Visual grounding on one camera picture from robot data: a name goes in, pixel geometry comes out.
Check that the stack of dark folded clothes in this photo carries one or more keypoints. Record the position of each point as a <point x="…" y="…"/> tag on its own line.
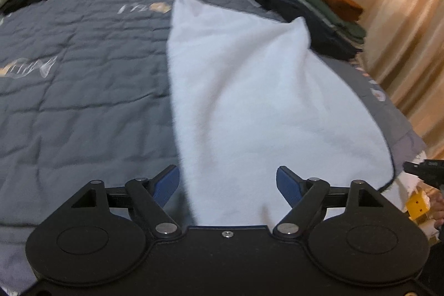
<point x="277" y="1"/>

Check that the grey quilted bedspread fish print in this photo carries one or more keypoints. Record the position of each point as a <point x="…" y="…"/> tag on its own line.
<point x="86" y="91"/>

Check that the yellow box toy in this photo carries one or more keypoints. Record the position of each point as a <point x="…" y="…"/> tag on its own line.
<point x="418" y="207"/>

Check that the person's right hand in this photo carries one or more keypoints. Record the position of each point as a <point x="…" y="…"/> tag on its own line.
<point x="437" y="204"/>

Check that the white fleece throw black trim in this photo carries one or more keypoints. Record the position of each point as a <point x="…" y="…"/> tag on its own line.
<point x="260" y="91"/>

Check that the beige curtain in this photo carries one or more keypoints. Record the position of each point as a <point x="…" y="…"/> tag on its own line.
<point x="409" y="39"/>

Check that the green folded garment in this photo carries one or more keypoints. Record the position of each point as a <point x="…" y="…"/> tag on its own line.
<point x="322" y="15"/>

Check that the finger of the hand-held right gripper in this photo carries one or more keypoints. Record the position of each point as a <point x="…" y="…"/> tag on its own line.
<point x="430" y="171"/>

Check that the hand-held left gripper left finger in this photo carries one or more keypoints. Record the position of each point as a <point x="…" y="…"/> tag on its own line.
<point x="166" y="186"/>

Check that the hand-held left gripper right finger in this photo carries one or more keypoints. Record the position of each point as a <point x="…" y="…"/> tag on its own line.
<point x="288" y="186"/>

